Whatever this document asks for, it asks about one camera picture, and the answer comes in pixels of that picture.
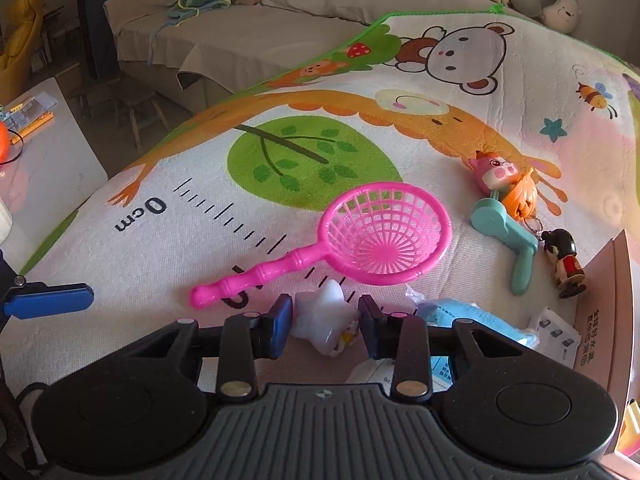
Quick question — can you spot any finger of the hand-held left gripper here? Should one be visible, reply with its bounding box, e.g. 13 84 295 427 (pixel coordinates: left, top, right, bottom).
0 247 95 321

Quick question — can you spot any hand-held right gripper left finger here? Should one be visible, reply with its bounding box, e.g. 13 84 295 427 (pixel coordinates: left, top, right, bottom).
120 294 294 400

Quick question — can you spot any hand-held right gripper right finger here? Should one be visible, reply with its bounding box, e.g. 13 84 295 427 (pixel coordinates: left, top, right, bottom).
358 294 551 403

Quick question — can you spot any white star toy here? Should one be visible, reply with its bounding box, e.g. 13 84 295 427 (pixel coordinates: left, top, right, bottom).
290 279 362 357

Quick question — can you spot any pink plastic toy strainer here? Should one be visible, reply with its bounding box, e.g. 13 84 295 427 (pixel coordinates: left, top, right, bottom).
190 185 453 311

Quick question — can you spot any pink fox toy teal handle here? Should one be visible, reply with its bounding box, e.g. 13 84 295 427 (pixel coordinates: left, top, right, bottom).
467 150 540 295

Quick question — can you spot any orange pumpkin keychain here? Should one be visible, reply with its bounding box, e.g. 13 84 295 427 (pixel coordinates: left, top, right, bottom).
501 167 547 241

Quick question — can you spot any small doll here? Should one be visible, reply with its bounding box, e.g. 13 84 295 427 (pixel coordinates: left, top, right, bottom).
540 228 587 299

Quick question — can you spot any pink cardboard box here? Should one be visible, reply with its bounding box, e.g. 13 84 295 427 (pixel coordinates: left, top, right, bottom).
575 230 640 461

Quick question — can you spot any printed cartoon play mat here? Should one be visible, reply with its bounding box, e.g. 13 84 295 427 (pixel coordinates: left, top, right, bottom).
20 7 640 461

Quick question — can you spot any white side table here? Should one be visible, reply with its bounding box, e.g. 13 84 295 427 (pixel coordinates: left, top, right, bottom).
0 77 108 271

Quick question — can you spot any white card with icons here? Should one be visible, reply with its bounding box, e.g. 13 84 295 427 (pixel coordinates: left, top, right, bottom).
527 307 583 368

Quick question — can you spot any stack of papers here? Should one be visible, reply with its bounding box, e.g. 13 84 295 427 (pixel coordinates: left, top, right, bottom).
0 92 56 136

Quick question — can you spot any wooden stool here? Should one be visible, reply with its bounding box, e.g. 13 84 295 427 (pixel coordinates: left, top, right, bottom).
112 87 171 148

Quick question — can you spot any large yellow plush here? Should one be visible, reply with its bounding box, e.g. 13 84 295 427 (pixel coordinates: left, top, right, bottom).
0 0 56 106

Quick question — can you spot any grey covered sofa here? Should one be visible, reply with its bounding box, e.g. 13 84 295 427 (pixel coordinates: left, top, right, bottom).
102 0 640 111

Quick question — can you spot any black cable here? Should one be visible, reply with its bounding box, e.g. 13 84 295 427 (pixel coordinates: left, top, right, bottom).
2 129 24 167

